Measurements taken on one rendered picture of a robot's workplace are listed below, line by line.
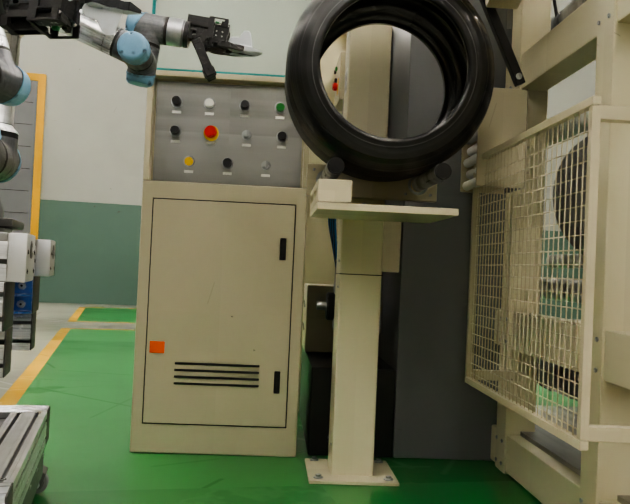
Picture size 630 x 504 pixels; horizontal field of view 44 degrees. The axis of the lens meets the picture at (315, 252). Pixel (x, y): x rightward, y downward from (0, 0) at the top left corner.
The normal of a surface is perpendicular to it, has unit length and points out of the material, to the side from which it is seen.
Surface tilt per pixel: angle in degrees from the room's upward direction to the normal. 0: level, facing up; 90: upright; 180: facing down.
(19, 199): 90
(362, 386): 90
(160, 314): 90
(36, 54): 90
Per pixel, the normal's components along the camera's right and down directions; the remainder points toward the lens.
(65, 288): 0.24, -0.01
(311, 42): -0.12, -0.06
